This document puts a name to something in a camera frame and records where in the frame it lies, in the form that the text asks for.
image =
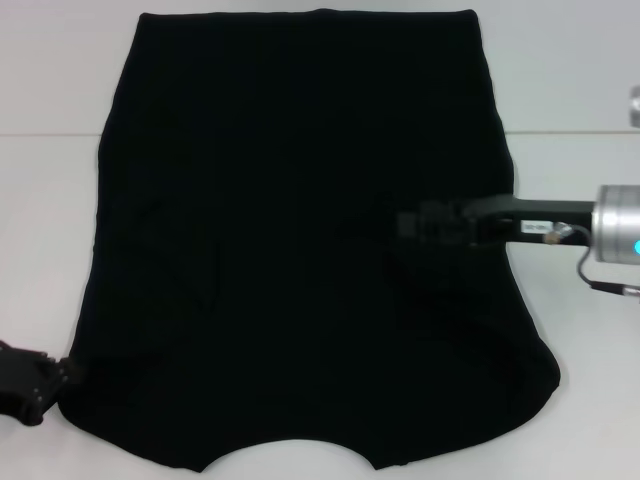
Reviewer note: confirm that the black shirt with FREE print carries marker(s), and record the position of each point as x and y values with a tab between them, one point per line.
300	200

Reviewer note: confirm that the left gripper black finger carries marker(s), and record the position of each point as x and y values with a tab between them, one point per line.
72	374

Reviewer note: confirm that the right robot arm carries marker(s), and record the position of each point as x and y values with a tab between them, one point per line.
617	225

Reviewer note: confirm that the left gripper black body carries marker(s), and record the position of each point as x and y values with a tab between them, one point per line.
25	380

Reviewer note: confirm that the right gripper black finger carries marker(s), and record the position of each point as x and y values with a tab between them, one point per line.
435	222

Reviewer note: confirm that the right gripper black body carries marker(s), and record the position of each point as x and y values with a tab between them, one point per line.
530	220

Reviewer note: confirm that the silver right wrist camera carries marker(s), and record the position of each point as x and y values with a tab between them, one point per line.
635	106

